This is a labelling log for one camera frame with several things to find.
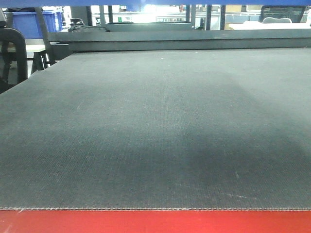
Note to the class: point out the black conveyor far frame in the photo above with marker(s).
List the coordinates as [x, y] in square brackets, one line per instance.
[184, 40]

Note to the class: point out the dark green conveyor belt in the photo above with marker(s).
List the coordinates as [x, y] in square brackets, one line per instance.
[191, 129]

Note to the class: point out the background blue crate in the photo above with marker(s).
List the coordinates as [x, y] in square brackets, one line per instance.
[27, 23]

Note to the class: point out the red conveyor frame edge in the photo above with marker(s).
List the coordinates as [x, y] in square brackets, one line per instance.
[65, 221]

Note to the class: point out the black office chair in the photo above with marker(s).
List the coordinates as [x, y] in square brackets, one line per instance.
[12, 48]

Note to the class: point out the large blue plastic bin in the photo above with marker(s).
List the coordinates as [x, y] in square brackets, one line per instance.
[38, 3]

